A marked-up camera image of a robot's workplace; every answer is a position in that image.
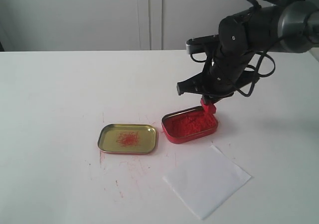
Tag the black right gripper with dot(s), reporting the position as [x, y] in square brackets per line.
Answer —
[226, 76]

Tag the red plastic stamp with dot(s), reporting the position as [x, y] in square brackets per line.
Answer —
[210, 109]

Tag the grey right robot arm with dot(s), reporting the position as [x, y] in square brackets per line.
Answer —
[287, 29]

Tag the red ink pad tin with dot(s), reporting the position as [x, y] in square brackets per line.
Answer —
[189, 124]

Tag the gold tin lid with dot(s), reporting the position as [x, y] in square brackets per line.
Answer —
[137, 139]

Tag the white paper sheet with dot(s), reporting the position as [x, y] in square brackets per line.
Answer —
[206, 181]

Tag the white cabinet doors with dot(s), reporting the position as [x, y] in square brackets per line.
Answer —
[76, 25]

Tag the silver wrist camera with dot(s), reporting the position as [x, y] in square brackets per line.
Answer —
[202, 44]

